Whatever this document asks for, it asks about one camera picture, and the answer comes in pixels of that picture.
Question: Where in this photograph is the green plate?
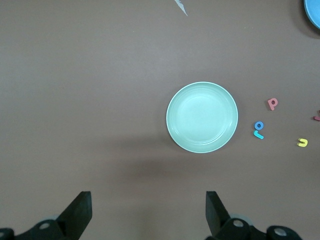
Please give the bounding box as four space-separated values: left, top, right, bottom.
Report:
166 81 239 154

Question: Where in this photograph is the blue plate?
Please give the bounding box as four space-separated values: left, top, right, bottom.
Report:
303 0 320 28

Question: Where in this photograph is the salmon red letter p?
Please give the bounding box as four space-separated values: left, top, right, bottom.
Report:
266 97 278 111

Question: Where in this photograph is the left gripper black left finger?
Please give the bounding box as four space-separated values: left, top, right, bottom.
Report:
0 191 93 240

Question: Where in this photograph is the white paper scrap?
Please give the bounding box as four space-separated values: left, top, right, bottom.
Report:
174 0 189 17

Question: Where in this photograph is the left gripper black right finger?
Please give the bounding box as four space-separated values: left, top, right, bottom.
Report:
205 191 305 240

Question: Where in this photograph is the brown paper table cover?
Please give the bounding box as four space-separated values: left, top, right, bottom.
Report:
0 0 320 240

